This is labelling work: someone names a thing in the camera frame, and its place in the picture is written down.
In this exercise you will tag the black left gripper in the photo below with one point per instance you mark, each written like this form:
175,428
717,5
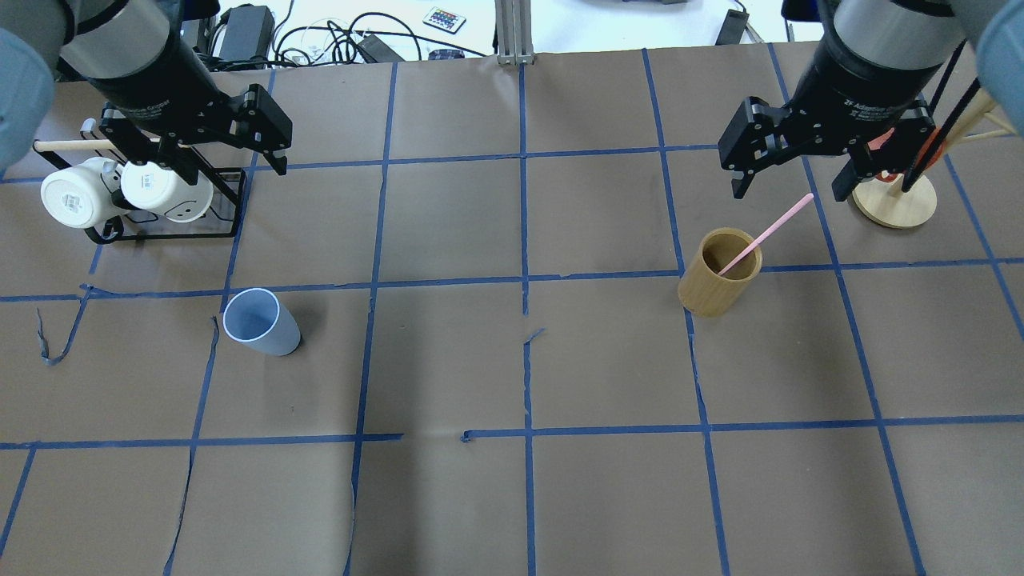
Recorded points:
150,83

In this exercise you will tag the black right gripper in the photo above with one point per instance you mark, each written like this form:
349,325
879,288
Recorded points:
860,92

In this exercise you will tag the light blue plastic cup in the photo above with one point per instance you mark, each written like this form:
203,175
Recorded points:
257,319

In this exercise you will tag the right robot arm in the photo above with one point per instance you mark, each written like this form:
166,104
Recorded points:
915,38

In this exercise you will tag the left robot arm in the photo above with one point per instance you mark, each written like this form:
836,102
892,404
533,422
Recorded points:
131,52

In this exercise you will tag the white mug right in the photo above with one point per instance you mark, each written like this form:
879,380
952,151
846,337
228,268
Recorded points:
162,191

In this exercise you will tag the white mug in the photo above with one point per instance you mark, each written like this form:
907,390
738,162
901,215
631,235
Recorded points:
82,196
162,191

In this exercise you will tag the orange mug on tree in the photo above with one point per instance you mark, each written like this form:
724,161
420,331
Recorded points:
907,152

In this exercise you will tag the black power adapter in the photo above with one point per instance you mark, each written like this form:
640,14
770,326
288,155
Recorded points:
245,35

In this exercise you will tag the wooden mug tree stand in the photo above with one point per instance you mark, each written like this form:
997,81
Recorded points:
882,199

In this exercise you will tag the white mug left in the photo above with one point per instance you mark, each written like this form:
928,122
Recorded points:
82,196

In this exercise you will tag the bamboo cylinder holder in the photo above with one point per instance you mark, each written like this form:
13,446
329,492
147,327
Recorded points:
724,264

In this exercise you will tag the remote control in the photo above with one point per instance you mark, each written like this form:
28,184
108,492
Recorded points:
447,21

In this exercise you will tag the black wire mug rack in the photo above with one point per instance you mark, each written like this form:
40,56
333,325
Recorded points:
221,221

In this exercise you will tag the aluminium frame post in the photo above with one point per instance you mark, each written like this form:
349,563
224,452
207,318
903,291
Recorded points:
514,32

